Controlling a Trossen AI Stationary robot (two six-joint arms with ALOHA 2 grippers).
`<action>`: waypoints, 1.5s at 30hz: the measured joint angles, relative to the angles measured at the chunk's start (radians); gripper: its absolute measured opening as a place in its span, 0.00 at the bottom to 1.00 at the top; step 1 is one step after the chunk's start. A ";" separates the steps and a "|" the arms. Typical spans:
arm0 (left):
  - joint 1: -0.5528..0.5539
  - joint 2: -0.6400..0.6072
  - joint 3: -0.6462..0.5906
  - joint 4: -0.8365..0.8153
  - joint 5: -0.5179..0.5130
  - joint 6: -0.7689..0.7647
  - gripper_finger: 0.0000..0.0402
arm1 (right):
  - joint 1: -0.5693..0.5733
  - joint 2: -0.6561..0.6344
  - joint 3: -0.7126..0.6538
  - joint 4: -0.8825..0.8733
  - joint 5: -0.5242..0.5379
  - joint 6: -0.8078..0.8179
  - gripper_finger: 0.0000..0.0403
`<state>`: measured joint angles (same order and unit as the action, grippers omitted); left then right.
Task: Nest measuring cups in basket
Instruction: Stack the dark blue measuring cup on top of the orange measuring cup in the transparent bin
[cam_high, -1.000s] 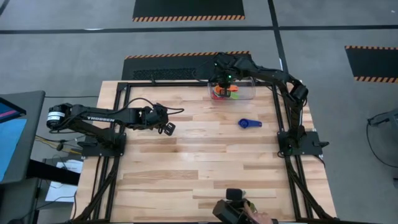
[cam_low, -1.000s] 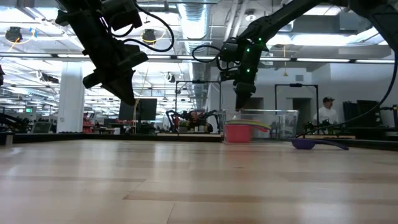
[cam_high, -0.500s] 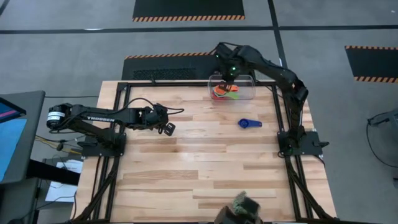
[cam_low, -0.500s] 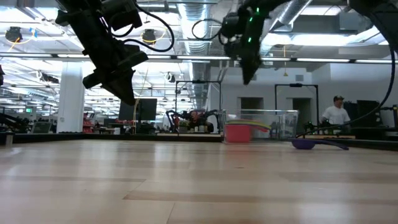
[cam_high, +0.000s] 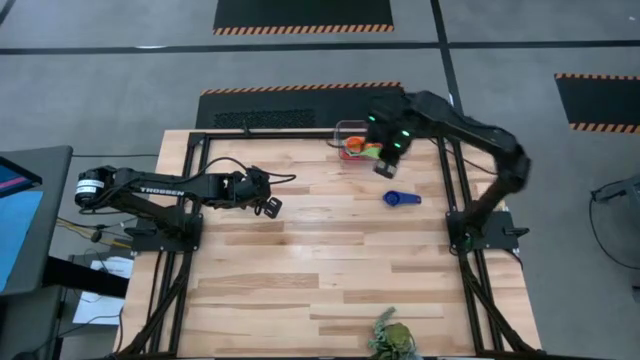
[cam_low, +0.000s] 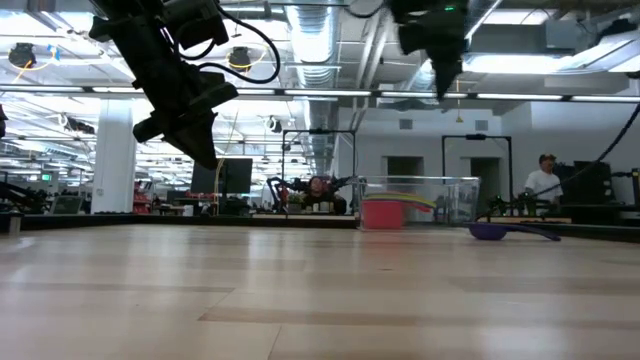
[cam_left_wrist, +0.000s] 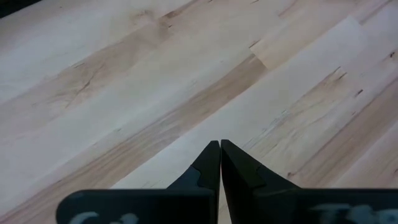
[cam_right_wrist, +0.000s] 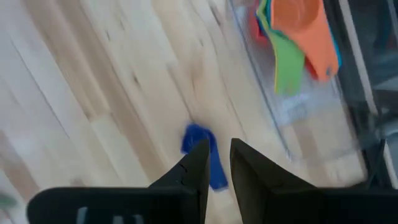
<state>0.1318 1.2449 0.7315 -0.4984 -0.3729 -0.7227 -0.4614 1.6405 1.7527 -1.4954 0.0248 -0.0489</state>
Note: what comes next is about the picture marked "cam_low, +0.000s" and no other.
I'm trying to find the black ceiling fixture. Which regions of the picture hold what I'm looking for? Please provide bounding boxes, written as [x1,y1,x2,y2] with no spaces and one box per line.
[7,42,37,70]
[227,46,254,71]

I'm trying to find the seated person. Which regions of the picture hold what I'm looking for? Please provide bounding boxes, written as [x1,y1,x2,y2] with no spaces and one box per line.
[302,174,349,215]

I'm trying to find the black cable to right arm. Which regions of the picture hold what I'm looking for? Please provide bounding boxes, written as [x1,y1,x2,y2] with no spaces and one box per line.
[477,102,640,221]

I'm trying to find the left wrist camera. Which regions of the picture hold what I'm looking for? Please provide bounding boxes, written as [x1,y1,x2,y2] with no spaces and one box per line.
[160,0,231,51]

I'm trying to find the long ceiling light beam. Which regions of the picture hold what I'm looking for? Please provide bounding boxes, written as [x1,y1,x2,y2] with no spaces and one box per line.
[0,85,640,104]

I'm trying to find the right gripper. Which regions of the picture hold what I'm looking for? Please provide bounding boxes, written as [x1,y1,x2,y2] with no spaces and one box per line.
[399,19,469,101]

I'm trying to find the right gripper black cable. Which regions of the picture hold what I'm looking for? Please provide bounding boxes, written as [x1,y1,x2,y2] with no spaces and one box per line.
[344,0,389,20]

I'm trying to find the white column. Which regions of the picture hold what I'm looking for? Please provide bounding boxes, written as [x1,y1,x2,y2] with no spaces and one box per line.
[90,98,139,215]

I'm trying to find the black background monitor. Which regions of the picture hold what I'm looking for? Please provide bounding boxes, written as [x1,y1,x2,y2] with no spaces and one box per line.
[189,157,254,196]

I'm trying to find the green measuring cup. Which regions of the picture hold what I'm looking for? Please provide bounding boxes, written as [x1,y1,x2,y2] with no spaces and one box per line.
[379,194,437,211]

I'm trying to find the dark indigo measuring cup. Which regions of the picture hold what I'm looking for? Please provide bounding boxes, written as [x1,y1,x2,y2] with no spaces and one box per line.
[467,222,562,242]

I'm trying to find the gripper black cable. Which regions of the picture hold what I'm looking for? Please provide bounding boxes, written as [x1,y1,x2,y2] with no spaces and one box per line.
[344,0,389,20]
[172,0,282,86]

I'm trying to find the red measuring cup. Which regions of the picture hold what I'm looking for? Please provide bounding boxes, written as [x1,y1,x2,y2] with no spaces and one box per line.
[360,198,406,231]

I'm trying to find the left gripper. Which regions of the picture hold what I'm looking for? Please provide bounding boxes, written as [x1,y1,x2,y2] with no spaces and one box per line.
[107,24,240,171]

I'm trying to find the clear plastic bin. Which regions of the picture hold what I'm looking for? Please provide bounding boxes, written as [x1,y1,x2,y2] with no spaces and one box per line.
[355,174,481,231]

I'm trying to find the black gantry frame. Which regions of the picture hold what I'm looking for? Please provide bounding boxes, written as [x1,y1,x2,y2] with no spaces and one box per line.
[441,133,513,201]
[281,128,357,201]

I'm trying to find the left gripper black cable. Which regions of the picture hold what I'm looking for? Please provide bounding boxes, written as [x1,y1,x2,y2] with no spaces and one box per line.
[172,0,282,86]

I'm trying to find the standing person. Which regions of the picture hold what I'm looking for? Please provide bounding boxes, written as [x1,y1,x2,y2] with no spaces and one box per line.
[523,153,565,201]

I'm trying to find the black cabinet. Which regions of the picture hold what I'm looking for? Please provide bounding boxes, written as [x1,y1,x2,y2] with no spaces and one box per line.
[551,160,614,206]

